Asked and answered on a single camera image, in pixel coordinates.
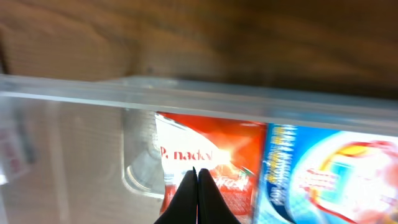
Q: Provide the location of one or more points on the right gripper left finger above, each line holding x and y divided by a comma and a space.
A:
180, 202

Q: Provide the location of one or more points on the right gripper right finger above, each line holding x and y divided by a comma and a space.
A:
212, 209

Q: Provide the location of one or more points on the red Panadol ActiFast box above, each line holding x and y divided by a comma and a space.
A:
230, 149

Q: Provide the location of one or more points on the blue Kool Fever box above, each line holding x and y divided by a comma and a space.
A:
316, 175

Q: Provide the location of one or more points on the clear plastic container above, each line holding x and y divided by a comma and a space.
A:
84, 152

